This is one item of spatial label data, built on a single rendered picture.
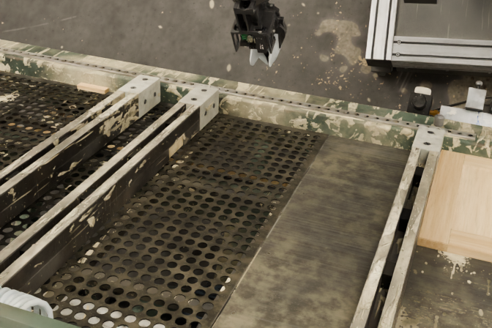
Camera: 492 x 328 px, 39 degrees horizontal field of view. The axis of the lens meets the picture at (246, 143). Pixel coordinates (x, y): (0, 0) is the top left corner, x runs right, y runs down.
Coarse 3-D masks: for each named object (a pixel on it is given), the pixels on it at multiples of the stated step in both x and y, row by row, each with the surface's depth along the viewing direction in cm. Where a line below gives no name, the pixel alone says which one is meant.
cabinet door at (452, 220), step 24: (456, 168) 159; (480, 168) 160; (432, 192) 149; (456, 192) 150; (480, 192) 151; (432, 216) 141; (456, 216) 142; (480, 216) 142; (432, 240) 133; (456, 240) 133; (480, 240) 134
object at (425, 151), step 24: (432, 144) 158; (408, 168) 147; (432, 168) 148; (408, 192) 140; (408, 216) 132; (384, 240) 123; (408, 240) 123; (384, 264) 117; (408, 264) 117; (384, 288) 117; (360, 312) 106; (384, 312) 106
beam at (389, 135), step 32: (0, 64) 206; (32, 64) 201; (64, 64) 199; (128, 64) 201; (160, 96) 190; (224, 96) 184; (288, 96) 186; (320, 128) 177; (352, 128) 174; (384, 128) 171; (448, 128) 172; (480, 128) 172
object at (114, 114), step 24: (120, 96) 176; (144, 96) 180; (96, 120) 162; (120, 120) 171; (48, 144) 150; (72, 144) 152; (96, 144) 162; (24, 168) 143; (48, 168) 145; (72, 168) 154; (0, 192) 132; (24, 192) 138; (0, 216) 132
